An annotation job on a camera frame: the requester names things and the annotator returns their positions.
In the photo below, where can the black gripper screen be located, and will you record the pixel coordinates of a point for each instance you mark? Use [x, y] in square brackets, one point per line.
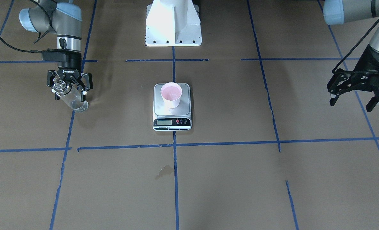
[352, 77]

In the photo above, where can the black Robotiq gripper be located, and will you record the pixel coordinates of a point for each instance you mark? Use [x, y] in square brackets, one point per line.
[70, 65]

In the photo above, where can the clear glass sauce bottle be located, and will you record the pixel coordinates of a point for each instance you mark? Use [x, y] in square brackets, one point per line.
[69, 95]

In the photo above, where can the white digital kitchen scale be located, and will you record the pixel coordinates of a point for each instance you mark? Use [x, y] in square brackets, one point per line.
[172, 119]

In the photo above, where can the blue tape grid lines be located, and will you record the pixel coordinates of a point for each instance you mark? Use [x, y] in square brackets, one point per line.
[266, 151]

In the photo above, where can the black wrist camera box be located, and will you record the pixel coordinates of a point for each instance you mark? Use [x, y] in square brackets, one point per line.
[61, 55]

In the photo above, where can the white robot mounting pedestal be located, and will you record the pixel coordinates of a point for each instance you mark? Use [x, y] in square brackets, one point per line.
[173, 23]

